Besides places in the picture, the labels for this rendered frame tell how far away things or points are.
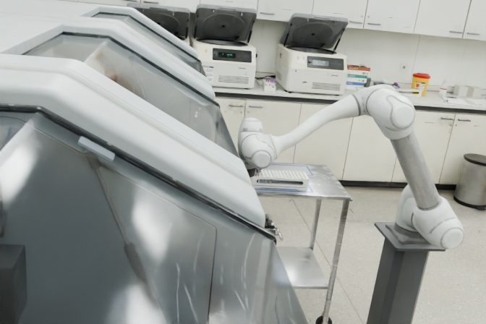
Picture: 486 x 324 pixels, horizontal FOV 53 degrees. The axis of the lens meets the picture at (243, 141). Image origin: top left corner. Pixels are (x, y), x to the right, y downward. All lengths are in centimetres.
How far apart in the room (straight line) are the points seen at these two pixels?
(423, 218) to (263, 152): 79
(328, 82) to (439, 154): 139
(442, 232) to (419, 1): 316
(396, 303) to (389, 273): 16
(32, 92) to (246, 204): 35
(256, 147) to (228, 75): 248
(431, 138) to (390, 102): 314
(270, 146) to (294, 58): 261
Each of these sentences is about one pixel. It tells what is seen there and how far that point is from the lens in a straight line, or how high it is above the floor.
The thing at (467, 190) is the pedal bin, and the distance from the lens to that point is 507.
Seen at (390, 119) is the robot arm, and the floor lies 135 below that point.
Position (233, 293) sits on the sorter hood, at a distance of 56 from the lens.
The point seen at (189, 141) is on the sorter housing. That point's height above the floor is 150.
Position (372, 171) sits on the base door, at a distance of 492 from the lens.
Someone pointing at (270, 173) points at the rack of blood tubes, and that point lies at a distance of 250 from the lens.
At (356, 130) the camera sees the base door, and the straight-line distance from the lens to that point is 470.
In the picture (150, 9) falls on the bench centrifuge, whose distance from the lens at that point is 431.
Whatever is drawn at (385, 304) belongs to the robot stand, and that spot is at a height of 35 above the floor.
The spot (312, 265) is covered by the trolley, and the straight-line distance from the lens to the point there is 294.
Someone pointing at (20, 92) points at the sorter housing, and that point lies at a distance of 73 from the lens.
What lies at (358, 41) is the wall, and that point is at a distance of 520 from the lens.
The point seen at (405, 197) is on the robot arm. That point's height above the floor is 91.
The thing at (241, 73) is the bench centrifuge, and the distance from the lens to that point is 429.
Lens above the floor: 178
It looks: 18 degrees down
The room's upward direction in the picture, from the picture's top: 6 degrees clockwise
